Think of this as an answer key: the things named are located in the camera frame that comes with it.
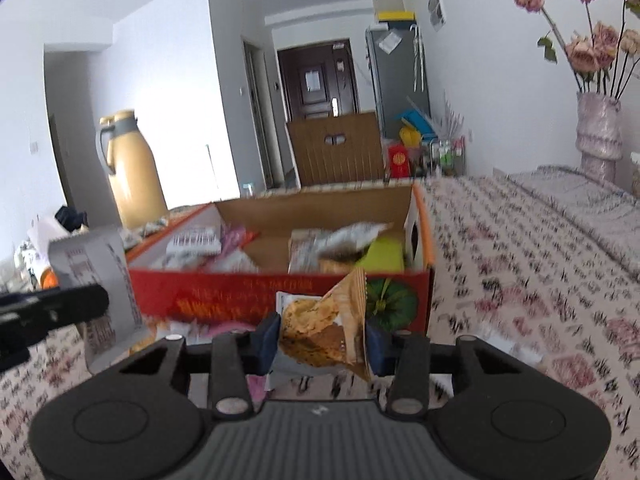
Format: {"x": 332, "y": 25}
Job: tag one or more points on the orange biscuit snack packet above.
{"x": 320, "y": 330}

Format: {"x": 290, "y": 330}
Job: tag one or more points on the snack packets in box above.
{"x": 330, "y": 245}

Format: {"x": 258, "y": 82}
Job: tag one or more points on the yellow-green snack packet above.
{"x": 382, "y": 257}

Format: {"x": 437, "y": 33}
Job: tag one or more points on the pink ribbed vase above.
{"x": 599, "y": 135}

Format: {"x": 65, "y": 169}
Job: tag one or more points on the pink patterned snack packet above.
{"x": 239, "y": 240}

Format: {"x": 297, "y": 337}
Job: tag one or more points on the blue plastic item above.
{"x": 415, "y": 121}

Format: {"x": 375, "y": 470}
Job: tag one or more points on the white hanging umbrella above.
{"x": 419, "y": 57}

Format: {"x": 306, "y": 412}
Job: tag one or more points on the dark brown door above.
{"x": 315, "y": 80}

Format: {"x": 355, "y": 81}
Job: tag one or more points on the metal trolley rack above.
{"x": 447, "y": 157}

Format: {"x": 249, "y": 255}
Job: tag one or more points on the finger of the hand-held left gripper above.
{"x": 75, "y": 305}

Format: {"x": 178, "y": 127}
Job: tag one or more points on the dried lavender bunch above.
{"x": 447, "y": 115}

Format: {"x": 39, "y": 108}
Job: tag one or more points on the white wall panel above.
{"x": 436, "y": 6}

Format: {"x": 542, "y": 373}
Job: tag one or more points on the yellow thermos jug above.
{"x": 135, "y": 175}

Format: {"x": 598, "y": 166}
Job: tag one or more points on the red carton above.
{"x": 398, "y": 160}

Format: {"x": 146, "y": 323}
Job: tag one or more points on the red cardboard box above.
{"x": 225, "y": 300}

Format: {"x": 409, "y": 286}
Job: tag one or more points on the orange fruit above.
{"x": 48, "y": 277}

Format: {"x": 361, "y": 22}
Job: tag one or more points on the yellow box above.
{"x": 396, "y": 16}

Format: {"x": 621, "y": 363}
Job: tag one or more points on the white grey snack packet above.
{"x": 147, "y": 232}

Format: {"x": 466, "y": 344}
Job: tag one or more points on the dried pink roses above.
{"x": 590, "y": 50}

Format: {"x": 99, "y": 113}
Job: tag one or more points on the paper sheet on refrigerator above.
{"x": 390, "y": 42}

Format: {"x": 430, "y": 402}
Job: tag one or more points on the black chair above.
{"x": 70, "y": 219}

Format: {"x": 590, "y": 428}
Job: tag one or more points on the grey refrigerator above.
{"x": 395, "y": 80}

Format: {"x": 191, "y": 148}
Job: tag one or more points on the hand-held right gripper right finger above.
{"x": 382, "y": 352}

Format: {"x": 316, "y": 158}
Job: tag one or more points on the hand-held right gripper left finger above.
{"x": 266, "y": 345}

